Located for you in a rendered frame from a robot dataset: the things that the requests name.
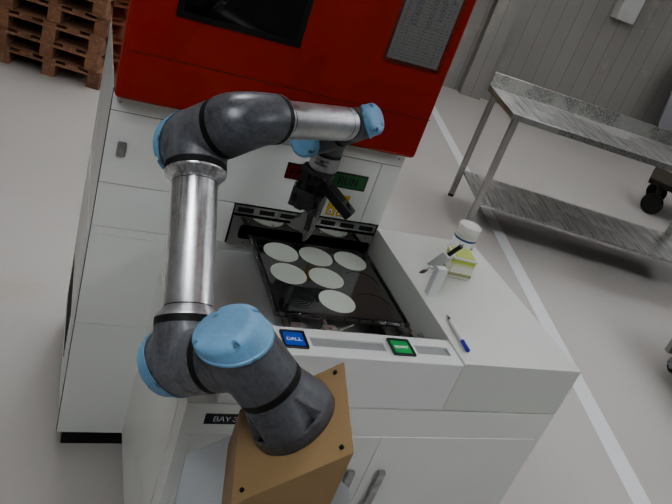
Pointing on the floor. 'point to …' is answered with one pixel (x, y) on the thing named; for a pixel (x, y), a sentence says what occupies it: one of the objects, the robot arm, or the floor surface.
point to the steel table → (547, 210)
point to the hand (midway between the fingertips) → (307, 238)
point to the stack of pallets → (57, 35)
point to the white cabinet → (420, 479)
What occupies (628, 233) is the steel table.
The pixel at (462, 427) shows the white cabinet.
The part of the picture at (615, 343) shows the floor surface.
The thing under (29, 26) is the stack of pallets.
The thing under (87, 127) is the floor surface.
